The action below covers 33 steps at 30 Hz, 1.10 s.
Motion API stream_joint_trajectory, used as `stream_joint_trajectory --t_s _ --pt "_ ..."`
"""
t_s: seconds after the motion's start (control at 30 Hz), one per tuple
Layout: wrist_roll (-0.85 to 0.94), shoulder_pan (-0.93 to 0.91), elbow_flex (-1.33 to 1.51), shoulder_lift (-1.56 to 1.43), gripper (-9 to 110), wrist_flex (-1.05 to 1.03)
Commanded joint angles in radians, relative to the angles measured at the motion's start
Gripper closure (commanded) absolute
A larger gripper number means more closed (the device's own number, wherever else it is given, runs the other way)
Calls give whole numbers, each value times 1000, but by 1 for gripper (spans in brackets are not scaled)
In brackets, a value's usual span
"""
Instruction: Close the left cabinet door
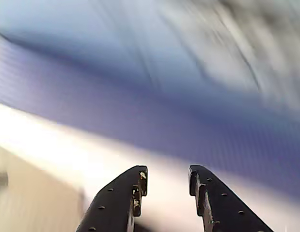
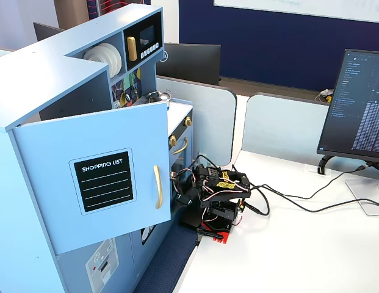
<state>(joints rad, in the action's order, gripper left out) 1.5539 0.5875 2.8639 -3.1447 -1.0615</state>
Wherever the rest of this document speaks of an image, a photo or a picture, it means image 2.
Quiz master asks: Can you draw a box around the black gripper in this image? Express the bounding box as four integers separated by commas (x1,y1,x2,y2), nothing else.
173,167,210,209

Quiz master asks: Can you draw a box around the blue shopping list cabinet door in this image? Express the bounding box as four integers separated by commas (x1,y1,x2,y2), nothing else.
11,101,172,256

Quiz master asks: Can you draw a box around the blue oven door with window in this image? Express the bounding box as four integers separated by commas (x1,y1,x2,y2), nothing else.
168,134,193,198

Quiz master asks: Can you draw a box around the blue dishwasher print door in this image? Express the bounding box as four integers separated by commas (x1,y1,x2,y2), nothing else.
130,221,171,283

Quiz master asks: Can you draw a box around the blue door with dispenser print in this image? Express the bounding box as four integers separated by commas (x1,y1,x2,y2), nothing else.
56,234,135,293

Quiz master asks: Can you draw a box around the black flat block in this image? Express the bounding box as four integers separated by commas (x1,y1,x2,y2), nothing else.
179,210,204,230

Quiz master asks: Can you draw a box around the light blue desk divider panel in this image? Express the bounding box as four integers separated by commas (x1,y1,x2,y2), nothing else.
155,75,238,167
241,92,330,161

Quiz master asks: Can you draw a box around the steel toy pot with lid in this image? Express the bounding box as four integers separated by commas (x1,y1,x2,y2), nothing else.
145,90,172,104

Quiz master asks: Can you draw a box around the black monitor with round logo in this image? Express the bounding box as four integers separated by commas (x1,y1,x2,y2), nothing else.
157,42,222,87

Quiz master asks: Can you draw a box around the white desk grommet plate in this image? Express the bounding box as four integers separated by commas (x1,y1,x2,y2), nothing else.
305,164,333,177

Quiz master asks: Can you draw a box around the white toy plate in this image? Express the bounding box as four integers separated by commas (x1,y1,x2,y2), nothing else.
94,43,119,74
83,45,112,67
100,42,122,76

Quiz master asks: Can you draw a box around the silver monitor stand base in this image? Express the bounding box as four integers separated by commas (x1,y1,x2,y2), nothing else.
345,175,379,217

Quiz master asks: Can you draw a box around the blue toy kitchen body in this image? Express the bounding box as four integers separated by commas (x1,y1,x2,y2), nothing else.
0,2,195,293

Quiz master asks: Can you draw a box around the lit computer monitor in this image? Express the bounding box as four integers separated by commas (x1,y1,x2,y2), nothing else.
316,48,379,162

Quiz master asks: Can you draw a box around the dark banner with red lines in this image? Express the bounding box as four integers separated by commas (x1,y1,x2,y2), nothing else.
87,0,152,20

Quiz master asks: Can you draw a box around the plain black monitor back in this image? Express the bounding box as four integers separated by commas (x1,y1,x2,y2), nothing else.
32,21,65,42

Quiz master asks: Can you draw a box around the white whiteboard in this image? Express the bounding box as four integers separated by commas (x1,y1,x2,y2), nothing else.
212,0,379,24

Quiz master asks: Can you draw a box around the red robot base mount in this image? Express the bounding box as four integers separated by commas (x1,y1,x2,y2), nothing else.
200,218,233,245

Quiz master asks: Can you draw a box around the black looped cable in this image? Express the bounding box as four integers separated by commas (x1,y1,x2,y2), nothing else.
231,164,271,217

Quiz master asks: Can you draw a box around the black cable with adapter plug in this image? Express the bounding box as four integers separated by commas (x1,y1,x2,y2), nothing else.
248,164,369,197

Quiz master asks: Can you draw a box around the long black cable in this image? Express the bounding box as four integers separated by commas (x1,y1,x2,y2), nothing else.
253,184,379,214

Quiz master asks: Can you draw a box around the black microwave door gold handle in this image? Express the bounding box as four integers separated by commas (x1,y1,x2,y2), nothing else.
124,12,163,70

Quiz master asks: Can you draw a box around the yellow and white cable clutter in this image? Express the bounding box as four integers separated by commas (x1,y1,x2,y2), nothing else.
314,88,335,104

